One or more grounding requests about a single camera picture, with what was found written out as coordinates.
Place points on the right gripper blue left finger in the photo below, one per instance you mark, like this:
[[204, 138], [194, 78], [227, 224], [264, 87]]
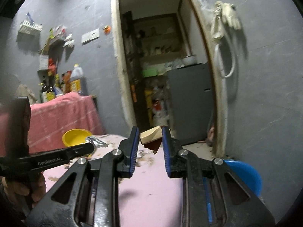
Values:
[[129, 148]]

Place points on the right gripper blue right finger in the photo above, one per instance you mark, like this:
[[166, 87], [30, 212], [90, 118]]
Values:
[[172, 159]]

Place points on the silver foil wrapper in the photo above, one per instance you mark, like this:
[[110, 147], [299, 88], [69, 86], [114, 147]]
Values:
[[96, 142]]

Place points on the person's left hand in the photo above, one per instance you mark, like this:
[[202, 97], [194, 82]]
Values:
[[16, 192]]

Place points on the red white bag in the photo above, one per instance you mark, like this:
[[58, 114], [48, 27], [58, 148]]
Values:
[[160, 117]]

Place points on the red checked towel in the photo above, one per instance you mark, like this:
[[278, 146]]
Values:
[[49, 121]]

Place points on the grey refrigerator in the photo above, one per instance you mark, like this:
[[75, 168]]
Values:
[[191, 102]]

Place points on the yellow bowl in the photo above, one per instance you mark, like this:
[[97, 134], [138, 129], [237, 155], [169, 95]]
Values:
[[76, 137]]

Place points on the pink floral cloth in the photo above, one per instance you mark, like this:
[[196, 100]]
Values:
[[150, 197]]

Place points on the dark sauce bottle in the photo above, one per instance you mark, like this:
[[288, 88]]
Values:
[[50, 91]]

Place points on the large oil jug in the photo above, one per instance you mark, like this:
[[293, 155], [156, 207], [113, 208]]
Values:
[[78, 81]]

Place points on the metal pot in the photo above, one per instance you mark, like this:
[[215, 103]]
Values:
[[190, 60]]

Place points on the blue plastic bucket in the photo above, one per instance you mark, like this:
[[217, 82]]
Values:
[[248, 174]]

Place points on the white rubber gloves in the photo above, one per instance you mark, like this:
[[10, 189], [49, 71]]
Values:
[[225, 14]]

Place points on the white wall switch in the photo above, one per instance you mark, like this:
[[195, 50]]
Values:
[[92, 35]]

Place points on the white wall basket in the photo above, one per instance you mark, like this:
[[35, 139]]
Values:
[[29, 27]]

